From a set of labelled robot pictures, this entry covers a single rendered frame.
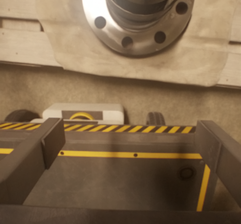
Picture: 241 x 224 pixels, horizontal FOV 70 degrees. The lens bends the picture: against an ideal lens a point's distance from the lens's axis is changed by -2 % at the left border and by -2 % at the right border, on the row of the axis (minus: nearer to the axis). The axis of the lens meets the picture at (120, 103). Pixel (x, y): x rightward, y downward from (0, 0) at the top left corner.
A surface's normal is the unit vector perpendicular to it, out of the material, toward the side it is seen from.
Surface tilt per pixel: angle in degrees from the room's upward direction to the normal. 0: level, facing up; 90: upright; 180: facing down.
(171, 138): 0
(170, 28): 0
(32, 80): 0
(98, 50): 53
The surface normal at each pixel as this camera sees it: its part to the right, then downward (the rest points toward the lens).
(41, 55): -0.04, 0.30
